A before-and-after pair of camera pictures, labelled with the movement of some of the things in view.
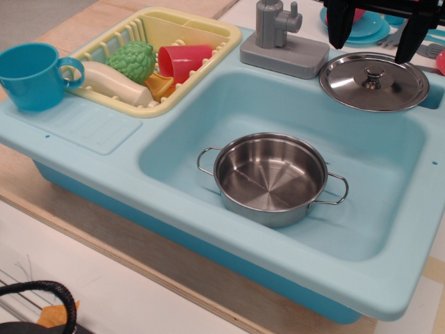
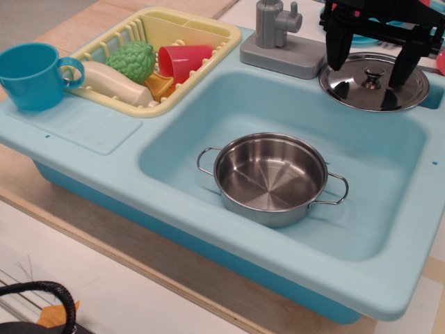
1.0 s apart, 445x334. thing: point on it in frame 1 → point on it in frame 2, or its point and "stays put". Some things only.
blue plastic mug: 30,74 stays put
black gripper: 424,14 → 416,21
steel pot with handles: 270,179 stays put
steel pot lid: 373,82 stays put
